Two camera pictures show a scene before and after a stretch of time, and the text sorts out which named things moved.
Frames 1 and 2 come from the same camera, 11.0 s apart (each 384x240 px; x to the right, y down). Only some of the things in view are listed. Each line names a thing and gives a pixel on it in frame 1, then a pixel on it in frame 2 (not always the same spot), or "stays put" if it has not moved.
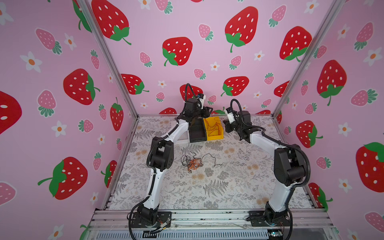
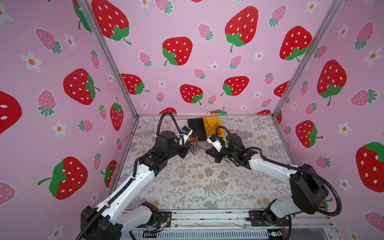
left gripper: x=204 y=113 -> x=184 y=150
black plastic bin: x=197 y=130 stays put
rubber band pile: x=193 y=163 -> x=194 y=146
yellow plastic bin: x=214 y=128 stays put
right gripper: x=228 y=129 -> x=214 y=153
